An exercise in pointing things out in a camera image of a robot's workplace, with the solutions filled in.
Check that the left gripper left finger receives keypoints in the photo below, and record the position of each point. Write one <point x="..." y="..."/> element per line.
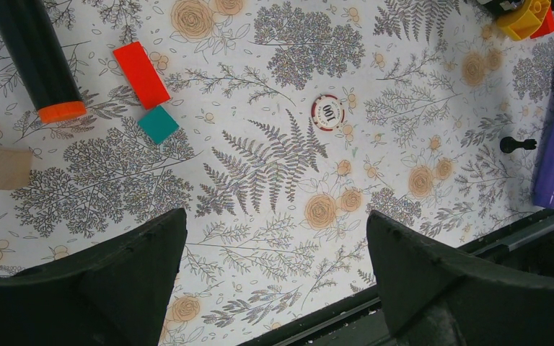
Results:
<point x="113" y="293"/>

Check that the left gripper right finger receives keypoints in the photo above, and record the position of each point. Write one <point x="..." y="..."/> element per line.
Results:
<point x="434" y="294"/>

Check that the single red poker chip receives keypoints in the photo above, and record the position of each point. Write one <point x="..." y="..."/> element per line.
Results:
<point x="327" y="113"/>

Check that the black chess pawn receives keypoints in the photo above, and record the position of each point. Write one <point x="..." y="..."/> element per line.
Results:
<point x="509" y="144"/>

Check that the teal cube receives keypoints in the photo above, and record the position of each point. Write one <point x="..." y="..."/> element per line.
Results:
<point x="158" y="124"/>

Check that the floral table mat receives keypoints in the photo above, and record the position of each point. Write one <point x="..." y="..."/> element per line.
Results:
<point x="277" y="208"/>

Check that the long red block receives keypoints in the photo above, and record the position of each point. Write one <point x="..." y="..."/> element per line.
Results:
<point x="141" y="75"/>

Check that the black cylinder orange cap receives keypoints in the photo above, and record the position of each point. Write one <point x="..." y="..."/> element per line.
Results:
<point x="33" y="45"/>

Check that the yellow block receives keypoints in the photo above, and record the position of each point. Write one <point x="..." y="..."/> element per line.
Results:
<point x="525" y="20"/>

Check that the red lego piece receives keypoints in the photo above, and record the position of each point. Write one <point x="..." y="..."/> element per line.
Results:
<point x="546" y="28"/>

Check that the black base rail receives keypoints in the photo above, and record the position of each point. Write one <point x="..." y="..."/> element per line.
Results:
<point x="526" y="245"/>

